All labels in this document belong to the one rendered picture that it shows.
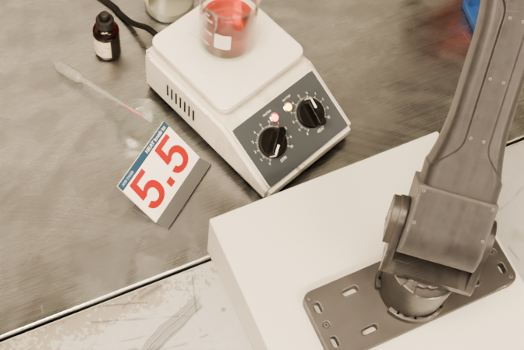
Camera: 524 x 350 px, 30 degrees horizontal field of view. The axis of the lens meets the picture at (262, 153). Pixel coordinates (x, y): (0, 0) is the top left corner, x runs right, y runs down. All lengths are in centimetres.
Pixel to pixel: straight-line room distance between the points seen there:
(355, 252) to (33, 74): 42
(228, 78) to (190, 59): 5
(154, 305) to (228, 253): 10
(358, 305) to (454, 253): 14
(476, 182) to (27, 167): 49
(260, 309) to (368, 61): 37
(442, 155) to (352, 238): 18
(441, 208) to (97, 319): 37
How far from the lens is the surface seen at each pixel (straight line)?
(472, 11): 122
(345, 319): 92
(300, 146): 104
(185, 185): 104
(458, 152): 81
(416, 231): 82
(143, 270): 101
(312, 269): 94
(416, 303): 88
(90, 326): 99
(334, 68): 114
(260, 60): 103
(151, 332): 98
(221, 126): 101
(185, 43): 104
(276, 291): 93
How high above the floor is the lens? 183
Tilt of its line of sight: 60 degrees down
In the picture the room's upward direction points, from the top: 9 degrees clockwise
